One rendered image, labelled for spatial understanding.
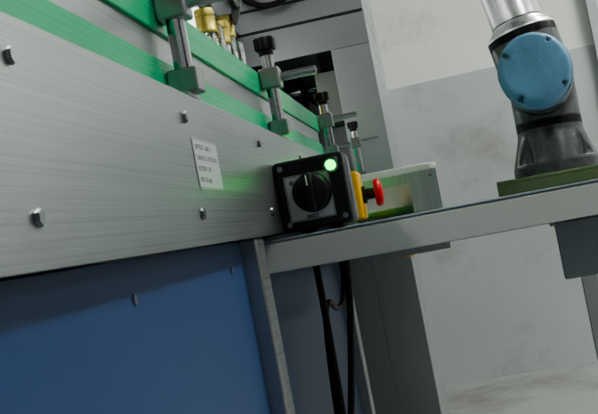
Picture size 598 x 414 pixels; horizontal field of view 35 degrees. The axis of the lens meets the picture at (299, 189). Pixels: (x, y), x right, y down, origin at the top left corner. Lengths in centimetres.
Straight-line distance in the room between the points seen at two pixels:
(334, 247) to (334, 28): 175
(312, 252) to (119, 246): 50
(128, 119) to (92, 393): 17
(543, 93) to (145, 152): 106
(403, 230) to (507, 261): 320
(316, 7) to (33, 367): 233
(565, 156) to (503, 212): 73
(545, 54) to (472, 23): 266
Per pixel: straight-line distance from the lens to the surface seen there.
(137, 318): 62
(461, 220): 100
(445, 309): 423
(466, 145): 419
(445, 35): 426
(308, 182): 105
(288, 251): 103
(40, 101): 48
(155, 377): 63
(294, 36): 274
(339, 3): 274
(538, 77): 160
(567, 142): 173
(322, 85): 281
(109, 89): 58
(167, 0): 80
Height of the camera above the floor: 75
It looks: 3 degrees up
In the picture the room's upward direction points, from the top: 11 degrees counter-clockwise
